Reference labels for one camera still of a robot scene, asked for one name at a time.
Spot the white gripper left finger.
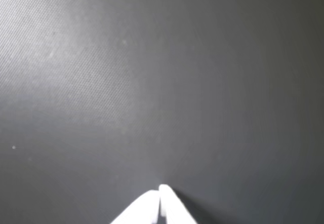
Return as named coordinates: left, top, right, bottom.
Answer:
left=109, top=190, right=160, bottom=224

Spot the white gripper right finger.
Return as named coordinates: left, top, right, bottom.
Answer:
left=158, top=183, right=199, bottom=224

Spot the dark grey mat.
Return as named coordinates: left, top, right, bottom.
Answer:
left=0, top=0, right=324, bottom=224

